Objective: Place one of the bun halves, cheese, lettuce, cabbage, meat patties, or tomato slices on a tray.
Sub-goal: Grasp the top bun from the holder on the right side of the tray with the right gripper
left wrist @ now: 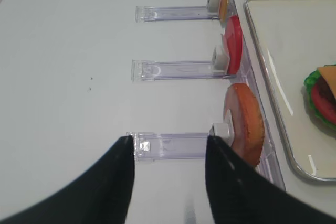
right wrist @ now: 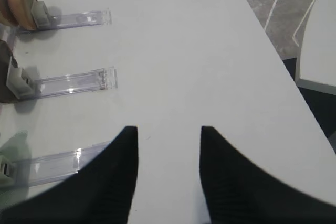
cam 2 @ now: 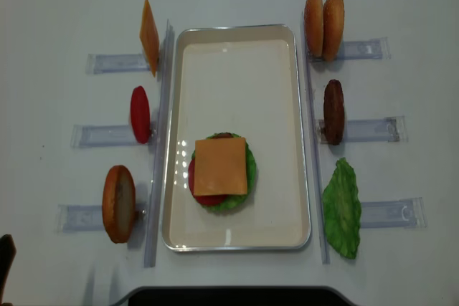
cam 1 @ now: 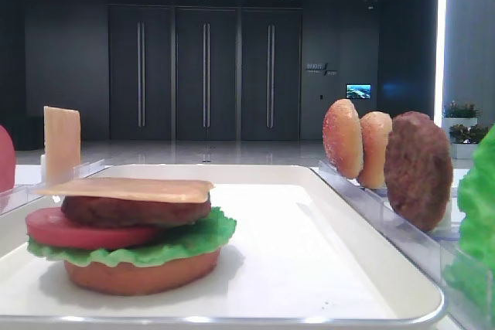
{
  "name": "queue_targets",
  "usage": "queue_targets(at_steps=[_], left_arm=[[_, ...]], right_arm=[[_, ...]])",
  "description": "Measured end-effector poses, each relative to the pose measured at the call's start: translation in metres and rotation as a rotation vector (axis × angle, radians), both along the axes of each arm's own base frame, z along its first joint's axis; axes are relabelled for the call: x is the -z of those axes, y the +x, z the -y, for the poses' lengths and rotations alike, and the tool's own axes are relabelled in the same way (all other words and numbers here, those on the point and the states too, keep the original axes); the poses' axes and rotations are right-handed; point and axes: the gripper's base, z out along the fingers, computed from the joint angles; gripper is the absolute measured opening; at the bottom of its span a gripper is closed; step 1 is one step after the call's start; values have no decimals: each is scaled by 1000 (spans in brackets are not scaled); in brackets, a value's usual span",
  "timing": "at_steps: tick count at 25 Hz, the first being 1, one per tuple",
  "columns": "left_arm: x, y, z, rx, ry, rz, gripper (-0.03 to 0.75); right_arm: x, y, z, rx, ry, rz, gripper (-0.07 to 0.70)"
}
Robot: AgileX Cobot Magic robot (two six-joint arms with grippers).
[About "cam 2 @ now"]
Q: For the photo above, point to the sesame bun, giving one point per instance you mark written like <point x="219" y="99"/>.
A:
<point x="333" y="27"/>
<point x="313" y="23"/>

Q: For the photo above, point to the brown meat patty on burger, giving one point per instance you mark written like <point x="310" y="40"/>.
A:
<point x="223" y="135"/>

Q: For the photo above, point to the flat orange cheese slice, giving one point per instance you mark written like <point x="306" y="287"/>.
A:
<point x="220" y="167"/>

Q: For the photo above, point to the green lettuce leaf on burger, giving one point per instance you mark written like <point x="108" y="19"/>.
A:
<point x="233" y="201"/>

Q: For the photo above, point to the red tomato slice on burger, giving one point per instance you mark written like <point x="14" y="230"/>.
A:
<point x="203" y="200"/>

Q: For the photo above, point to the upright red tomato slice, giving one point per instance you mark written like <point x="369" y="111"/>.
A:
<point x="140" y="115"/>

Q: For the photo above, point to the upright brown meat patty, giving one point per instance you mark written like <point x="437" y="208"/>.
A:
<point x="333" y="112"/>

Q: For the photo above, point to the upright orange cheese slice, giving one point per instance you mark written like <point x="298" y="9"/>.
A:
<point x="149" y="38"/>

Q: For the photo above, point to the upright green lettuce leaf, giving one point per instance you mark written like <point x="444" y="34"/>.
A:
<point x="342" y="210"/>

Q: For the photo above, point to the clear holder under tomato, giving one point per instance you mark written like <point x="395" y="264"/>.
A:
<point x="93" y="136"/>

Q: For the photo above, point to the clear holder under cheese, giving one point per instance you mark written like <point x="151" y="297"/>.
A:
<point x="112" y="63"/>

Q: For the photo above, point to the clear holder under lettuce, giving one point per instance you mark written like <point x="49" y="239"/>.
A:
<point x="405" y="213"/>

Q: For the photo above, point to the white rectangular metal tray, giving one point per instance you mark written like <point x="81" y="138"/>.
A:
<point x="245" y="81"/>

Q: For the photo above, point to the upright bun half cut face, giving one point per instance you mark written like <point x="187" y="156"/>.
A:
<point x="119" y="204"/>

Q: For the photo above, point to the clear holder under right buns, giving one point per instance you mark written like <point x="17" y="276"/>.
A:
<point x="364" y="49"/>

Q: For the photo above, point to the black device at bottom edge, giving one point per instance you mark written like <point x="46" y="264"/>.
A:
<point x="238" y="296"/>

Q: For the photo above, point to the clear holder under left bun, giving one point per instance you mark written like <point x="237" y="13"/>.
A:
<point x="78" y="218"/>

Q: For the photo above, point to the dark object bottom left corner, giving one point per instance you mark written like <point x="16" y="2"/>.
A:
<point x="7" y="255"/>

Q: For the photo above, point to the left long clear acrylic rail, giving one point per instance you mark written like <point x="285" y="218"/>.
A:
<point x="161" y="145"/>

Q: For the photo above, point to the long clear acrylic rail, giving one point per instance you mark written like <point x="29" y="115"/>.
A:
<point x="161" y="145"/>
<point x="325" y="255"/>

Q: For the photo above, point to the right long clear acrylic rail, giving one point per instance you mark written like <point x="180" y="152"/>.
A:
<point x="325" y="255"/>

